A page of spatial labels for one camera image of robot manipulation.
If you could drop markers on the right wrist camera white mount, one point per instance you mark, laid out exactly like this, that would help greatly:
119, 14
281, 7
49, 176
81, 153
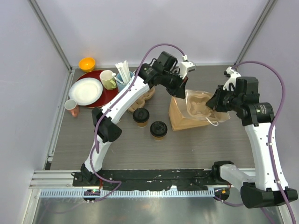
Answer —
232, 75

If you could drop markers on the cardboard cup carrier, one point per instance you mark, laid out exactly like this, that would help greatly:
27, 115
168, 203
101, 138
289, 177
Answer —
196, 105
140, 102

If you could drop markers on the aluminium rail frame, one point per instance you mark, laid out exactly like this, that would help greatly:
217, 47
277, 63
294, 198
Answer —
66, 178

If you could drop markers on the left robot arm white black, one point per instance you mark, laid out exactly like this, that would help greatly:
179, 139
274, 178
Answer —
106, 119

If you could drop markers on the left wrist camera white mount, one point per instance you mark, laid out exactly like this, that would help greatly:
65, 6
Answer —
186, 66

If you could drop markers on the black cup lid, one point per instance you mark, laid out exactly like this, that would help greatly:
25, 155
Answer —
158, 129
140, 115

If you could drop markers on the white slotted cable duct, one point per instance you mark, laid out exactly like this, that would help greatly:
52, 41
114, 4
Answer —
93, 193

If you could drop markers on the red round tray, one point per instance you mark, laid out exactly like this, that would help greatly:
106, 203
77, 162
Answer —
106, 96

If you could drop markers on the white wrapped straws bundle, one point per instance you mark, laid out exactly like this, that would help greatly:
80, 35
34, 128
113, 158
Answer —
123, 69

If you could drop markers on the pale yellow mug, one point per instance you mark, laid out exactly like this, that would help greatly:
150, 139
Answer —
108, 80

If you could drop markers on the orange bowl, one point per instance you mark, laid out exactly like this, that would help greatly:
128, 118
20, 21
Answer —
87, 64

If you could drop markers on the small white pink cup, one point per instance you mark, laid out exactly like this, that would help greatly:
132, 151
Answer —
72, 107

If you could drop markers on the lidded brown paper cup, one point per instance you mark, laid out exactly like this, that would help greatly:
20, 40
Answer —
140, 117

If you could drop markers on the cardboard cup carrier back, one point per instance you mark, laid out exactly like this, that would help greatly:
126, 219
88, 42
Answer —
196, 105

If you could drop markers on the brown paper bag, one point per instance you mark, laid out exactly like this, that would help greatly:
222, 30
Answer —
181, 120

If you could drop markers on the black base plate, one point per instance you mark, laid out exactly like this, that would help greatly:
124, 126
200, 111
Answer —
141, 186

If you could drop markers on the cardboard cup carrier front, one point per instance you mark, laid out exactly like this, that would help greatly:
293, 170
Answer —
140, 102

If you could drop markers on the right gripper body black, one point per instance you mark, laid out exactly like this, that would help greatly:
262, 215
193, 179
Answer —
228, 100

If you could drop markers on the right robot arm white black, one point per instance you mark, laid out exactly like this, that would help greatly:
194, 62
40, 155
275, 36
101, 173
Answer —
268, 187

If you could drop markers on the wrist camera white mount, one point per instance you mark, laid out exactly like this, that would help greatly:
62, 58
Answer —
232, 75
186, 66

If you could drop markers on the white plate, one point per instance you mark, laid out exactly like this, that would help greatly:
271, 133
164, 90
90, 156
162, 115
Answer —
86, 91

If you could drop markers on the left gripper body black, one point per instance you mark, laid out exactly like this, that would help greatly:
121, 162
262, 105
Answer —
173, 83

